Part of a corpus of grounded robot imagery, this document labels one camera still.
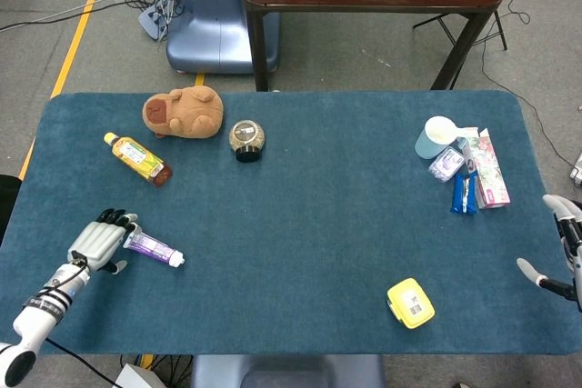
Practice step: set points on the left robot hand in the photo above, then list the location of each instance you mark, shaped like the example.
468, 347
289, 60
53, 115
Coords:
97, 242

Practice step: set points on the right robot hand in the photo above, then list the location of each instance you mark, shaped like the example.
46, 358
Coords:
574, 229

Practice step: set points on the purple white tube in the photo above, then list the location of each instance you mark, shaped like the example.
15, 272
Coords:
152, 248

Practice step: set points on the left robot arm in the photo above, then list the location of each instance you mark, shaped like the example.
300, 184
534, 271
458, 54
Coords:
41, 311

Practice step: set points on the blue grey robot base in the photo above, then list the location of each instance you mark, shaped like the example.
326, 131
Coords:
209, 29

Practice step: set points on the yellow label tea bottle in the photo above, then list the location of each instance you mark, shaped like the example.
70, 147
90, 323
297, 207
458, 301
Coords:
136, 156

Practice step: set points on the pink floral carton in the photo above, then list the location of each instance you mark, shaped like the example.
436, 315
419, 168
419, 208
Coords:
488, 174

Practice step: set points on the blue plastic packet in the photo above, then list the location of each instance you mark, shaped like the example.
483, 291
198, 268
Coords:
464, 195

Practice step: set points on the white box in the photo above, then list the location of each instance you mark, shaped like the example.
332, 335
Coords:
136, 376

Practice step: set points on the small purple tissue packet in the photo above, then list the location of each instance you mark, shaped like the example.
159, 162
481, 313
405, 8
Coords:
446, 164

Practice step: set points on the brown capybara plush toy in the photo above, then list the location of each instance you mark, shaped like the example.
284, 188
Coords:
191, 111

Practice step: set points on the light blue plastic mug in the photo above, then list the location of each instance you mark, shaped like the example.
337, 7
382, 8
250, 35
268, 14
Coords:
429, 142

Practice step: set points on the yellow lid wipes box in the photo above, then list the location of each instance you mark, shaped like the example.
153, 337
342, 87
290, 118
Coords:
410, 303

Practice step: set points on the round glass jar black lid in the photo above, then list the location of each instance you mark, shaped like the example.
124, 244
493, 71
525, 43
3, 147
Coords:
246, 136

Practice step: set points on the blue felt table cloth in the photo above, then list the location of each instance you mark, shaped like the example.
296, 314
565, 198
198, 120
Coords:
291, 224

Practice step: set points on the grey robot torso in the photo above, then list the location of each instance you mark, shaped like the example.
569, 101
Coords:
291, 372

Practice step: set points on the blue power strip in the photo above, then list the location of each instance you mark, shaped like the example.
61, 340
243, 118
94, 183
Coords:
157, 17

